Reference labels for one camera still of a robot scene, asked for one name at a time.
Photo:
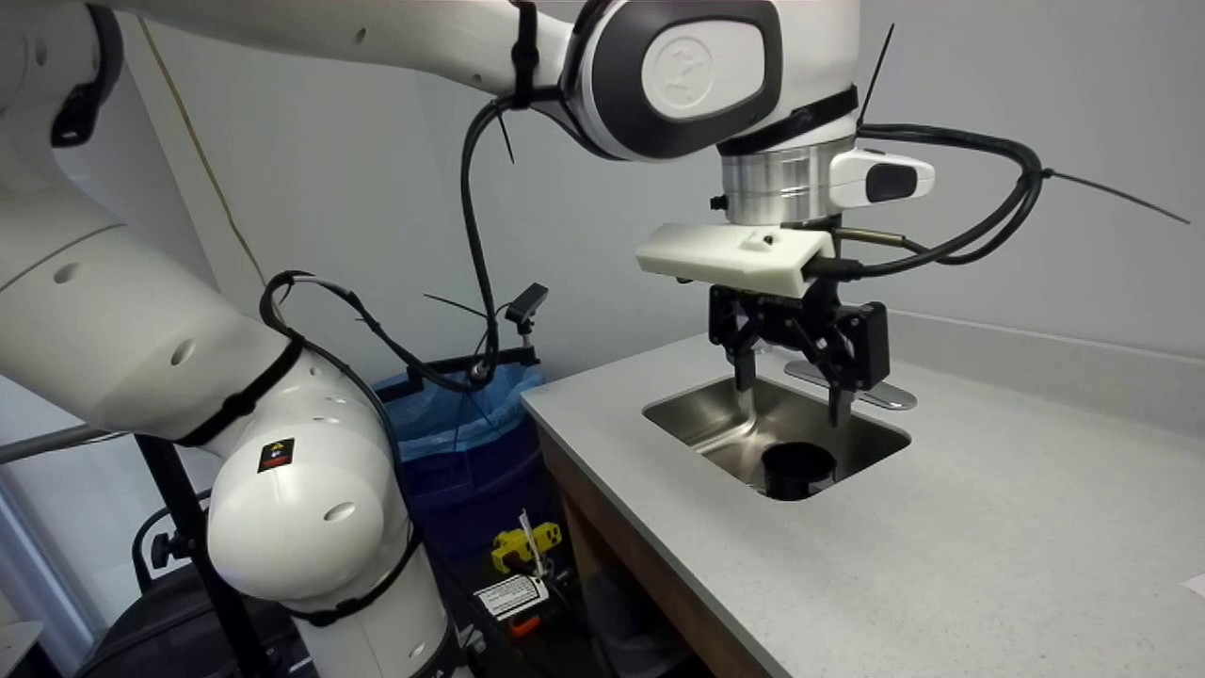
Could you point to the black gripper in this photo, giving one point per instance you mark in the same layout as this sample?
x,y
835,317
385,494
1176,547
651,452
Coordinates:
x,y
804,325

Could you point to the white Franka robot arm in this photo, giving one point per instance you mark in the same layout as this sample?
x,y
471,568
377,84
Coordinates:
x,y
125,325

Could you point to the stainless steel sink basin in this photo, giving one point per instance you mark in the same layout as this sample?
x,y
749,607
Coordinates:
x,y
701,418

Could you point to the brown wooden counter cabinet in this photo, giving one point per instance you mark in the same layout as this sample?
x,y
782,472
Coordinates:
x,y
626,551

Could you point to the small black clamp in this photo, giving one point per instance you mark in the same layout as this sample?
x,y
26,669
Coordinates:
x,y
524,307

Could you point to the yellow tool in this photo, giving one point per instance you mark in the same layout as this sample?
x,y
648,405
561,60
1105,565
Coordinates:
x,y
522,547

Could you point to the bin with blue bag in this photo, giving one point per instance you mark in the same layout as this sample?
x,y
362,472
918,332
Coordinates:
x,y
464,439

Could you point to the black zip tie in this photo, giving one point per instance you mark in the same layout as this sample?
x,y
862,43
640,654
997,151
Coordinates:
x,y
1117,197

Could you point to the black stand pole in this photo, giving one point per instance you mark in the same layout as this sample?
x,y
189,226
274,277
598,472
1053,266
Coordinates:
x,y
200,551

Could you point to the black bag with white logo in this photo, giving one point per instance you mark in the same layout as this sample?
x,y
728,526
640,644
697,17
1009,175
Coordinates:
x,y
153,627

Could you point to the chrome faucet base plate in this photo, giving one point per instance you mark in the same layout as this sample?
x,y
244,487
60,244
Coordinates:
x,y
892,398

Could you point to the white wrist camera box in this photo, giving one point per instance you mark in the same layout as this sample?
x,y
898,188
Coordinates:
x,y
728,256

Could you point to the grey horizontal rail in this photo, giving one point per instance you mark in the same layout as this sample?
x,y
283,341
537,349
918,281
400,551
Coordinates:
x,y
51,442

